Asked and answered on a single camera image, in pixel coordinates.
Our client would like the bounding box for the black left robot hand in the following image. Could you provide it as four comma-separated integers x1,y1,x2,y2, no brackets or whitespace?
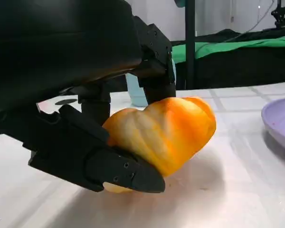
0,0,178,194

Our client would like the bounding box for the orange white toy bread roll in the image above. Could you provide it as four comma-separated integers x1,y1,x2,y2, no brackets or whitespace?
102,95,217,194

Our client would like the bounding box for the black table grommet hole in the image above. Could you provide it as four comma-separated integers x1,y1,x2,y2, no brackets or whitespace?
54,98,77,106

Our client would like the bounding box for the pale green mug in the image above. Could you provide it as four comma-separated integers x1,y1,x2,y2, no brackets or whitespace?
126,58,178,107

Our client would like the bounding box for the black vertical pole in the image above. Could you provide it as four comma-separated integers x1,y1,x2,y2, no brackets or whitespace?
184,0,197,90

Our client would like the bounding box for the green cloth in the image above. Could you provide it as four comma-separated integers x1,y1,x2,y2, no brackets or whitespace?
171,32,285,65

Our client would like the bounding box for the black cloth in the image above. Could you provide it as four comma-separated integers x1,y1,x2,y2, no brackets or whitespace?
170,28,285,90

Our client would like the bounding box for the black background machine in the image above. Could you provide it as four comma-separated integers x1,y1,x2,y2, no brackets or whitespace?
270,0,285,27

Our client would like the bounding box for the lilac plate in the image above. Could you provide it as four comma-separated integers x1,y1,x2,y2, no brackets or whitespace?
261,96,285,155

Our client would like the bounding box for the white wall cable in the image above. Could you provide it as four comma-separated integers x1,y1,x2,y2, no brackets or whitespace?
248,0,276,33

